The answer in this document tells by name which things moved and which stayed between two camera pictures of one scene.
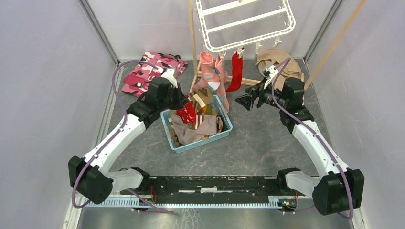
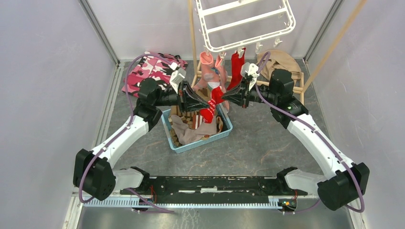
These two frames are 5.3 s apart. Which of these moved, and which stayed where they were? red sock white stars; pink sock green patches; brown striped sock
Moved: red sock white stars
Stayed: brown striped sock; pink sock green patches
